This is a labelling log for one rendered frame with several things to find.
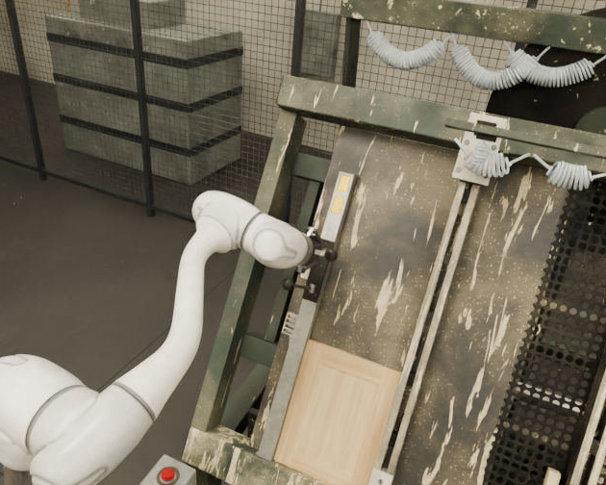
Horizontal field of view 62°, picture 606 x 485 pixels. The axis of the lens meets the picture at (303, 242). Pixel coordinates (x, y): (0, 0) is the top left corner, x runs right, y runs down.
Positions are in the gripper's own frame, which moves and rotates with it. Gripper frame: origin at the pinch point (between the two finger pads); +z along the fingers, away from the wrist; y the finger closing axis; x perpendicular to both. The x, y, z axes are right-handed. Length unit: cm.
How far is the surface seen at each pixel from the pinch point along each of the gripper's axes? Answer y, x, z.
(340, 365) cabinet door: 32.5, 13.3, 13.5
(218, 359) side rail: 44, -26, 11
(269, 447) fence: 65, -1, 11
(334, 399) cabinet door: 43.6, 14.3, 13.8
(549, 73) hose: -80, 48, 45
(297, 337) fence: 28.5, -2.2, 11.5
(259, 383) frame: 60, -23, 49
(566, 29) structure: -91, 49, 35
